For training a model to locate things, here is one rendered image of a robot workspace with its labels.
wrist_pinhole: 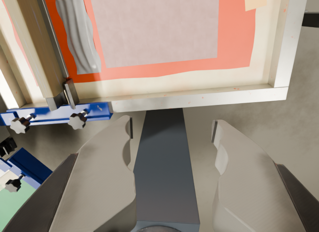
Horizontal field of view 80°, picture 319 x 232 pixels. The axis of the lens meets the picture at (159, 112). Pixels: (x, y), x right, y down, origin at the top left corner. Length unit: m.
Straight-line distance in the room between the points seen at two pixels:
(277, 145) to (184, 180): 1.60
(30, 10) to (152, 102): 0.34
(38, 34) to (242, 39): 0.48
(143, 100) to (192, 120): 1.21
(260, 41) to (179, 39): 0.20
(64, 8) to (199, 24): 0.33
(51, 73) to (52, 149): 1.71
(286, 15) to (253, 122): 1.39
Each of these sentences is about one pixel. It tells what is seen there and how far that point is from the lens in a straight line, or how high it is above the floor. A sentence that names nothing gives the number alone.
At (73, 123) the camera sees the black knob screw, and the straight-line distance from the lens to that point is 0.54.
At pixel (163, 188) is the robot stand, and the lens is 0.56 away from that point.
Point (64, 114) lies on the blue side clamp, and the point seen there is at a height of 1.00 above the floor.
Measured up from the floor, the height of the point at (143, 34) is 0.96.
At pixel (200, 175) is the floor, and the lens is 2.13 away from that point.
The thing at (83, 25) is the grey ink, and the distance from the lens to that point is 0.56.
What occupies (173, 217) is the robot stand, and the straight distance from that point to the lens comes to 0.51.
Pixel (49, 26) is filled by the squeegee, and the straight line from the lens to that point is 0.56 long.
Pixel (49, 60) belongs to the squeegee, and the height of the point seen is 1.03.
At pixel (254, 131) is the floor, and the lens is 1.92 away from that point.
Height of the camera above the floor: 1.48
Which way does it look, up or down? 63 degrees down
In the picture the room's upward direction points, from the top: 175 degrees counter-clockwise
